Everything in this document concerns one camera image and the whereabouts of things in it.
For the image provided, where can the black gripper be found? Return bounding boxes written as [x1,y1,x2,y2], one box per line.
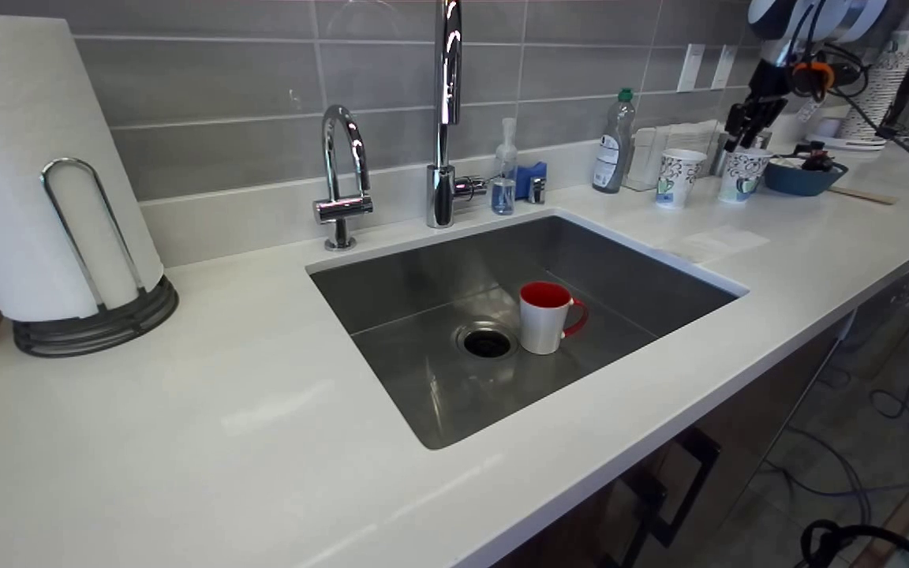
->
[724,61,795,152]

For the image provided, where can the patterned paper cup with beans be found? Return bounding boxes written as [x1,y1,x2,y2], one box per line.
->
[720,142,777,208]

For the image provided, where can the blue bowl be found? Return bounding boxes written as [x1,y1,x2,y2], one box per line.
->
[761,152,853,198]

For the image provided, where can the clear acrylic box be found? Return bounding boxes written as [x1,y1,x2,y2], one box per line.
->
[625,118,732,196]

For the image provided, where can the tan wooden stick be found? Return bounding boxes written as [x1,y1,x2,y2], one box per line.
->
[831,183,898,208]

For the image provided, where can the clear dish soap bottle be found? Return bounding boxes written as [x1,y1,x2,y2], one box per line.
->
[588,86,641,196]

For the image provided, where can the blue sponge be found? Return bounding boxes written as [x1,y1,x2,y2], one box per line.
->
[514,159,550,208]

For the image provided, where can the white mug red inside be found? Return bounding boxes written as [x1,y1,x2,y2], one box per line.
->
[514,276,593,356]

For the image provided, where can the tall chrome faucet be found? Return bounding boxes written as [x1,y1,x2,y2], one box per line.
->
[423,0,490,231]

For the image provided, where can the stainless steel sink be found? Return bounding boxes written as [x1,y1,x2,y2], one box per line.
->
[305,208,747,455]

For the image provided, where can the small chrome faucet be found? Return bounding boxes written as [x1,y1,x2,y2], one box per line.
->
[312,101,379,251]

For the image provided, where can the dark metal towel holder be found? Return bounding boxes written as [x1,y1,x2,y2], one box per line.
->
[9,153,183,358]

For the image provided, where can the white wall outlet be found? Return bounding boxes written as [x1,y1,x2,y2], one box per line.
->
[674,41,708,94]
[709,41,737,90]

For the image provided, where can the orange black wrist mount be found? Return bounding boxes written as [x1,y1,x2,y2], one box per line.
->
[787,56,841,103]

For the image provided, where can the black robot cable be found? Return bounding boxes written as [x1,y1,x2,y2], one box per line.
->
[831,81,909,183]

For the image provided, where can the black cabinet handle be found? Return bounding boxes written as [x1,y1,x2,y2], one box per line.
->
[593,424,724,568]

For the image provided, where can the black looped floor cable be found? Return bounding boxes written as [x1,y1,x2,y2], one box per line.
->
[797,516,909,568]

